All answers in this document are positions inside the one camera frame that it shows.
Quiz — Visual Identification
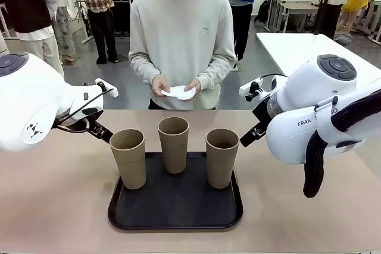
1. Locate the black plastic tray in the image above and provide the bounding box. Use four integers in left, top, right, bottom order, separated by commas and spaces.
107, 151, 243, 231

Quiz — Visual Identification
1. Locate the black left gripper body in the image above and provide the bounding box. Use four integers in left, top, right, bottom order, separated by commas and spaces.
55, 115, 99, 134

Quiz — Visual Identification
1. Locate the white table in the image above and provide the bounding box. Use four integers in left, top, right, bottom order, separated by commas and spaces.
255, 32, 381, 79

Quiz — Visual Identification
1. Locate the person's left hand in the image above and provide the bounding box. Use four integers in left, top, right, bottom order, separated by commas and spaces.
183, 78, 202, 93

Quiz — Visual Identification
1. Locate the person's right hand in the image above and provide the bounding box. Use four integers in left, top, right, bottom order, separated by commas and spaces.
151, 74, 172, 98

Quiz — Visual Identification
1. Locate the person's right forearm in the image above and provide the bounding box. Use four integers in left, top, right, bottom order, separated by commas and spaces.
128, 53, 163, 92

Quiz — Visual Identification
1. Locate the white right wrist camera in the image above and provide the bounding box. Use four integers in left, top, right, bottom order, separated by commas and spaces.
239, 77, 264, 102

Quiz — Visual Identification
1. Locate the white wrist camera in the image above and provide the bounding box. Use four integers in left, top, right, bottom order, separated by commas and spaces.
95, 78, 118, 98
239, 77, 264, 102

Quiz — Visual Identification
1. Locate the person's left forearm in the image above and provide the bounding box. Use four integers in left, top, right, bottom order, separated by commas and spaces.
196, 54, 238, 91

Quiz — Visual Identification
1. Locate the person in grey patterned trousers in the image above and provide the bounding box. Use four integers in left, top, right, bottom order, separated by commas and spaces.
44, 0, 77, 66

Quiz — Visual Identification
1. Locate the person in beige sweatshirt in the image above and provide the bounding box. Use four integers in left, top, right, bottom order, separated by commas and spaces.
128, 0, 238, 111

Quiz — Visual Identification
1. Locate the stack of white paper coasters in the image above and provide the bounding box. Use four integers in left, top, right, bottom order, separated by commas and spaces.
160, 86, 197, 101

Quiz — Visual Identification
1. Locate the grey crumpled cloth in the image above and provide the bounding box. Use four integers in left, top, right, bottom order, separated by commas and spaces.
333, 31, 352, 47

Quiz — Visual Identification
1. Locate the tall beige cup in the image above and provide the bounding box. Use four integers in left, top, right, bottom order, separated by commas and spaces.
110, 128, 147, 190
157, 117, 191, 174
205, 128, 240, 189

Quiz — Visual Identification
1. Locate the black backpack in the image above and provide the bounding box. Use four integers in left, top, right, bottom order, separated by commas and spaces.
256, 0, 270, 23

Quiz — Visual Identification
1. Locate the grey background desk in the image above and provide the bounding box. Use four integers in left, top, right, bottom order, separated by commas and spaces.
269, 0, 319, 33

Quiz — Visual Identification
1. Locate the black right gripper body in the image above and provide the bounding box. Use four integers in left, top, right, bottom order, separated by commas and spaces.
252, 96, 273, 127

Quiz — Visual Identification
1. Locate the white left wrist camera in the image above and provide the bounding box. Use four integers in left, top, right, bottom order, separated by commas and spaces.
95, 78, 118, 98

